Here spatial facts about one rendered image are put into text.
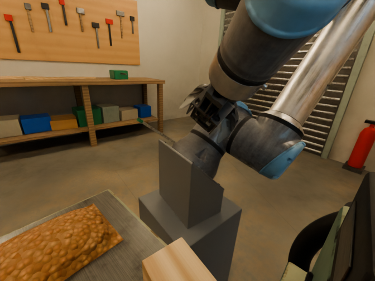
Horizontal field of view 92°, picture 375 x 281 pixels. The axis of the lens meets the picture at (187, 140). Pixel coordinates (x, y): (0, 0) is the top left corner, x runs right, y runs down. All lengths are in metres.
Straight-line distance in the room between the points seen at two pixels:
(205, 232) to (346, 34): 0.73
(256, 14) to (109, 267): 0.27
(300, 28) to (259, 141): 0.40
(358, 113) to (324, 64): 2.27
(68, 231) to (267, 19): 0.27
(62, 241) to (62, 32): 3.04
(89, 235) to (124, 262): 0.04
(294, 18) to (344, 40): 0.53
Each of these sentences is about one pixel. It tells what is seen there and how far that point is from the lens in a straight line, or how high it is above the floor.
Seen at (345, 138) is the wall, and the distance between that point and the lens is 3.01.
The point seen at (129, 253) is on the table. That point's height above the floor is 0.90.
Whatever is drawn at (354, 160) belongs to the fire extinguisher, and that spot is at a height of 0.13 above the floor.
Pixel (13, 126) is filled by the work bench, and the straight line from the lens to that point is 2.78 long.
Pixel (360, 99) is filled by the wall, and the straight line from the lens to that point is 2.93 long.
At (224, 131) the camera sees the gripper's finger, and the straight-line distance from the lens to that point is 0.45.
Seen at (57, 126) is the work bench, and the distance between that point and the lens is 2.77.
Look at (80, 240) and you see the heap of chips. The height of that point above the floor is 0.91.
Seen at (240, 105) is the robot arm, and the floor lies 0.95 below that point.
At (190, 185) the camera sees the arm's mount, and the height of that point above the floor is 0.73.
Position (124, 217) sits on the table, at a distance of 0.23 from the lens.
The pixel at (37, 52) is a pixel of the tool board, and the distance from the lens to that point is 3.12.
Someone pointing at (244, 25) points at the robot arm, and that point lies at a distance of 0.24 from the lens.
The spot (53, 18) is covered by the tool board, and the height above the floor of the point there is 1.54.
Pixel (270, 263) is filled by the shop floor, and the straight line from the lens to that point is 1.39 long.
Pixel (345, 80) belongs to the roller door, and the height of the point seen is 0.99.
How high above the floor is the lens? 1.06
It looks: 22 degrees down
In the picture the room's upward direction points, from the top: 3 degrees clockwise
